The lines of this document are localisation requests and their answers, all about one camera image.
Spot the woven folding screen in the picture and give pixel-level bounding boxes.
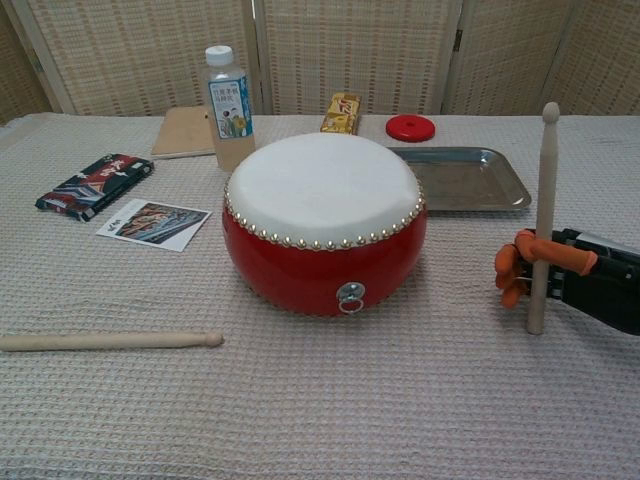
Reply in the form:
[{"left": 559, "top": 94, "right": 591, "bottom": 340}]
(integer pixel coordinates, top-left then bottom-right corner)
[{"left": 0, "top": 0, "right": 640, "bottom": 127}]

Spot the clear water bottle white cap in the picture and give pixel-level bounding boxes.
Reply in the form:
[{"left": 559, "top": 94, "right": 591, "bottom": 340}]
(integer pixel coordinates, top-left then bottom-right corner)
[{"left": 204, "top": 45, "right": 257, "bottom": 173}]

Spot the brown kraft notebook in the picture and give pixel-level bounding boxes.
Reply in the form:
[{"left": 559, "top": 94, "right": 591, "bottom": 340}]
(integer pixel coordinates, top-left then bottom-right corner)
[{"left": 150, "top": 104, "right": 221, "bottom": 161}]

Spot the gold snack package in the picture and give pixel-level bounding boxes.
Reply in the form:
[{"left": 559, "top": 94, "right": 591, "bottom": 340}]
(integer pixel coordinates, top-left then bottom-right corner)
[{"left": 319, "top": 92, "right": 363, "bottom": 136}]

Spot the wooden drumstick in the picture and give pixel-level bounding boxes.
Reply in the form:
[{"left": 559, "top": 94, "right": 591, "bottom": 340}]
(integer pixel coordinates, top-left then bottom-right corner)
[
  {"left": 0, "top": 331, "right": 225, "bottom": 353},
  {"left": 527, "top": 101, "right": 561, "bottom": 335}
]

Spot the dark patterned packet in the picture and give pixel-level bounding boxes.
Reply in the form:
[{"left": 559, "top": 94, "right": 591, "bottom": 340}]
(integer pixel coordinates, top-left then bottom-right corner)
[{"left": 34, "top": 152, "right": 155, "bottom": 223}]

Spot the red plastic disc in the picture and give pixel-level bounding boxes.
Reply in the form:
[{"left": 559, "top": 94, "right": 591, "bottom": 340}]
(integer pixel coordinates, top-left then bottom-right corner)
[{"left": 384, "top": 114, "right": 437, "bottom": 144}]

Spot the white picture postcard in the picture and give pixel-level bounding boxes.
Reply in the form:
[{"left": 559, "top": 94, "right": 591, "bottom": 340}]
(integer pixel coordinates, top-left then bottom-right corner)
[{"left": 95, "top": 197, "right": 214, "bottom": 253}]

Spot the beige woven tablecloth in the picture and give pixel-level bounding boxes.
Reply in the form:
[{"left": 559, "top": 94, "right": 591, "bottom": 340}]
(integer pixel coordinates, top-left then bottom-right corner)
[{"left": 0, "top": 112, "right": 640, "bottom": 480}]

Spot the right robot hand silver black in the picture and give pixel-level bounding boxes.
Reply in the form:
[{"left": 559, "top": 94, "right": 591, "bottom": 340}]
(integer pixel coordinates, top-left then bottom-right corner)
[{"left": 494, "top": 227, "right": 640, "bottom": 337}]

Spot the red drum white skin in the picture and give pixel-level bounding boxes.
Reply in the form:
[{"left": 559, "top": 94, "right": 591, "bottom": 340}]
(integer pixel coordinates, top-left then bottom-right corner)
[{"left": 221, "top": 131, "right": 429, "bottom": 318}]

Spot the silver metal tray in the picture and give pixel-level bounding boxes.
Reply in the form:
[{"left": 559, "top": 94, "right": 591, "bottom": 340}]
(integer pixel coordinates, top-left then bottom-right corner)
[{"left": 387, "top": 145, "right": 533, "bottom": 215}]

